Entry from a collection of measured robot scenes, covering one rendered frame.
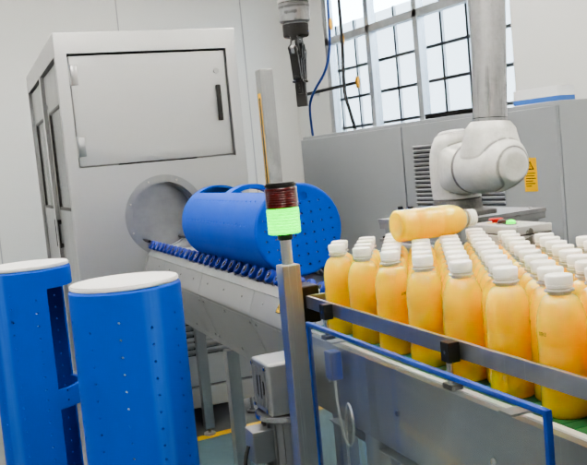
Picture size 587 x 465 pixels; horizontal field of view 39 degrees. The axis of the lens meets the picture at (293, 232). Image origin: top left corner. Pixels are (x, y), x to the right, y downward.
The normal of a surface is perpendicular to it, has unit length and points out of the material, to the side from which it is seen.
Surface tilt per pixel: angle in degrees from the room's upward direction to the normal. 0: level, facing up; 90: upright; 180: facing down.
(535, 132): 90
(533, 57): 90
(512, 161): 97
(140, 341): 90
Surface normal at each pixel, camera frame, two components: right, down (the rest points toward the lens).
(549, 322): -0.65, -0.03
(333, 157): -0.87, 0.12
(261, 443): 0.37, 0.04
